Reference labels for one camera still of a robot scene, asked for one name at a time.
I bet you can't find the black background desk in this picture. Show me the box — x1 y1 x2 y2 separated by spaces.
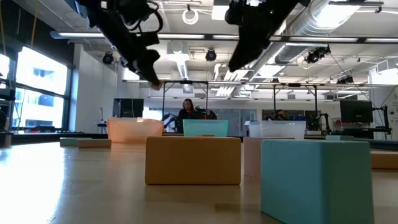
334 123 392 139

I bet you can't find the small natural wood block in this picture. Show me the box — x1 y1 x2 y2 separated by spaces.
243 136 264 179

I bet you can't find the silver spiral air duct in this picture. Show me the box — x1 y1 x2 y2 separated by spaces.
248 0 363 74

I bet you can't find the white cable coil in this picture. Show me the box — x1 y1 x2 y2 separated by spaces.
182 7 200 26

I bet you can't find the black background rig frame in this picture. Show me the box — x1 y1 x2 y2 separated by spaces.
161 80 209 118
272 82 318 125

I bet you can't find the black display screen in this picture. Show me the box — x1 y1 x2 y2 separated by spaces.
112 98 145 119

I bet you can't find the black computer monitor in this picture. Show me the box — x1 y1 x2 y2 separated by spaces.
339 99 374 124

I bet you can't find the large window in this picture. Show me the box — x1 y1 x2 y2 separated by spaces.
0 46 74 131

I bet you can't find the orange translucent plastic bin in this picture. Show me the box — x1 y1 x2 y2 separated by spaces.
106 117 165 144

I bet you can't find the teal rectangular block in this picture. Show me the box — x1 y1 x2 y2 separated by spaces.
260 139 375 224
325 134 355 141
59 137 78 147

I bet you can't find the black ceiling camera mount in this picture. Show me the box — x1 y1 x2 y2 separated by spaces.
304 45 332 65

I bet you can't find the teal translucent plastic bin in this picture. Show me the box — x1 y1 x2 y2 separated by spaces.
182 119 229 138

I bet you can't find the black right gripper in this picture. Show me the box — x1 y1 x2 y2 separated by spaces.
225 0 299 72

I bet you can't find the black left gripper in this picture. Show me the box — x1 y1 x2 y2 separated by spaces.
93 18 162 86

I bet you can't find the orange rectangular block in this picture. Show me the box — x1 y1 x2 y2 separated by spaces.
144 136 242 186
370 150 398 170

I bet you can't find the overhead beam with light strips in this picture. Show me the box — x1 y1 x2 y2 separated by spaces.
49 30 398 44

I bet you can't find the clear plastic bin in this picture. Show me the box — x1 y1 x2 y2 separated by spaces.
248 120 307 140

